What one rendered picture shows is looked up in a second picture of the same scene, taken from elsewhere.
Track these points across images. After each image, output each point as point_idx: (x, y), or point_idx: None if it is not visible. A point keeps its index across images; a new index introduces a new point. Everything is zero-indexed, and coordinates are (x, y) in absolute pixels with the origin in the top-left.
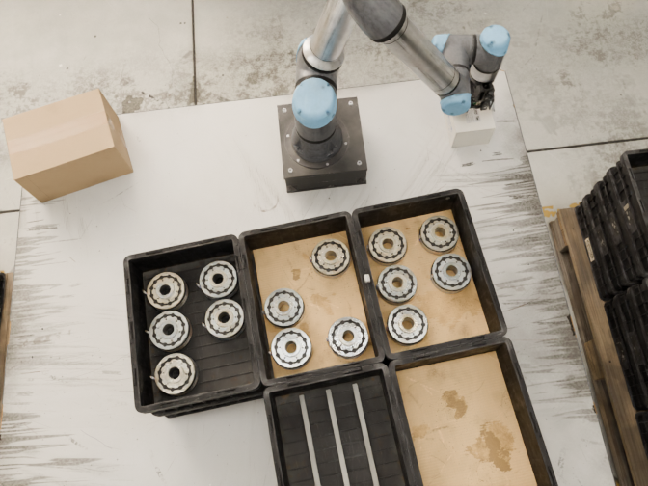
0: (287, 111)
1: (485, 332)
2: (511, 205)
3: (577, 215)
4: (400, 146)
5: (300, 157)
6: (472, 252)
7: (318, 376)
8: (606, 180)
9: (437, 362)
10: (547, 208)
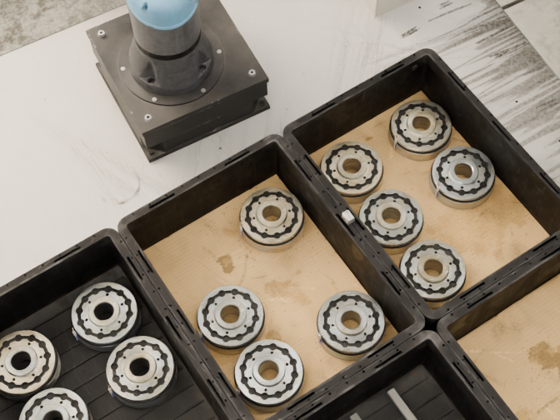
0: (107, 33)
1: None
2: (498, 68)
3: None
4: (298, 38)
5: (156, 94)
6: (482, 132)
7: (337, 387)
8: None
9: (499, 311)
10: None
